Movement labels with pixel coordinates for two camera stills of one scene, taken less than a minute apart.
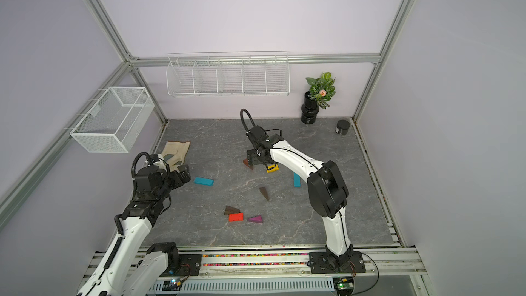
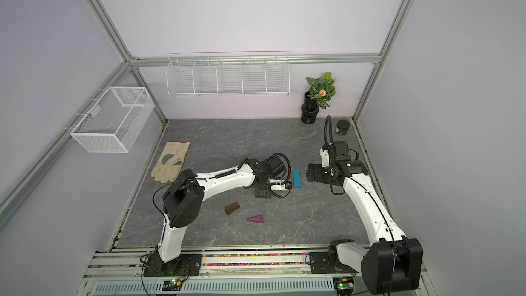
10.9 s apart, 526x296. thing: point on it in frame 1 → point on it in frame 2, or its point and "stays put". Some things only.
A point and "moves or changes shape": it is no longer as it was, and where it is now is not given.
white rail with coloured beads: (286, 263) stays put
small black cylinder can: (342, 127) stays put
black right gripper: (251, 157) → (318, 168)
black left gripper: (185, 175) → (261, 194)
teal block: (296, 180) stays put
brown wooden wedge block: (230, 210) moves or changes shape
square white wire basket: (114, 124) stays put
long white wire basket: (228, 74) stays put
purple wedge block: (256, 218) stays put
